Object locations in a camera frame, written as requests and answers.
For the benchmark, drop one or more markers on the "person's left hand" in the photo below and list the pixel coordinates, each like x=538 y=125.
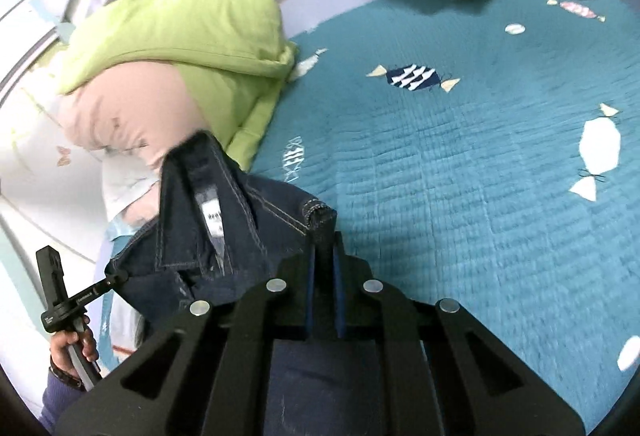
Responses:
x=62 y=346

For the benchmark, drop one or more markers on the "white printed pillow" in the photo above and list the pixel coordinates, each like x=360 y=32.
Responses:
x=45 y=166

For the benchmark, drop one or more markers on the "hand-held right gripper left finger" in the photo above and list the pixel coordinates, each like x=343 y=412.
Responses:
x=311 y=296

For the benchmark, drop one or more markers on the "teal quilted fish-print blanket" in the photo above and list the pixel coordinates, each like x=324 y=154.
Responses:
x=450 y=176

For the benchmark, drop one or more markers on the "person's left forearm purple sleeve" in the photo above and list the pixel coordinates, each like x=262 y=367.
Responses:
x=59 y=403

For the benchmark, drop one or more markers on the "dark wristband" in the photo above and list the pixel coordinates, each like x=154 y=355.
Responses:
x=65 y=377

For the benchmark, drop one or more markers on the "pink pillow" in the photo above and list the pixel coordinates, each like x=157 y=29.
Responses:
x=135 y=111

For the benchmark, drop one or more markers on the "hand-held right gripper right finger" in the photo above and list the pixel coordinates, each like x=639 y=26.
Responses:
x=340 y=296

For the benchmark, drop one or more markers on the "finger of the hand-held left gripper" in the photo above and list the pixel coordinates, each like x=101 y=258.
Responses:
x=102 y=285

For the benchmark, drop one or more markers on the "green pillow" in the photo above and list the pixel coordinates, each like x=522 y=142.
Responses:
x=200 y=31

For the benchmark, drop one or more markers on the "dark blue denim garment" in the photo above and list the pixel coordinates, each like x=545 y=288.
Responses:
x=250 y=216

